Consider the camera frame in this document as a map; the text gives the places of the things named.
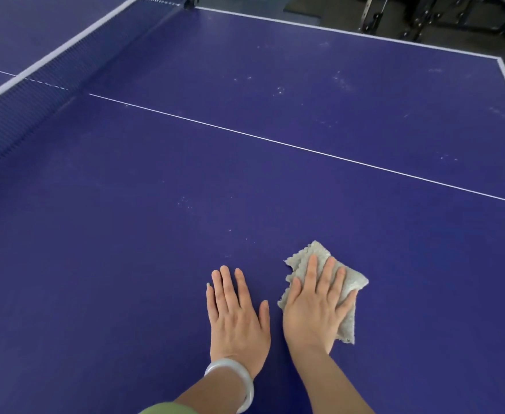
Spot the grey cleaning cloth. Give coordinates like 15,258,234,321
277,240,370,346

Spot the person's left forearm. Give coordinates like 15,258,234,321
172,369,247,414

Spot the black cable gym machine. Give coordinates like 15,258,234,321
357,0,434,43

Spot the dark table tennis net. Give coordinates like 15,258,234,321
0,0,197,174

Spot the dark floor mat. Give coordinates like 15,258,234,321
282,0,505,106

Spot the blue table tennis table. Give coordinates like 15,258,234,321
0,0,505,414

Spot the person's left hand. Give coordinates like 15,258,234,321
205,265,272,380

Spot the person's right hand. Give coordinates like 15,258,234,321
282,254,359,357

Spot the black weight bench machine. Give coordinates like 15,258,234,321
407,0,505,44

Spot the person's right forearm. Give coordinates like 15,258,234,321
289,345,376,414

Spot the white jade bracelet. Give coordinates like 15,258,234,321
203,357,255,414

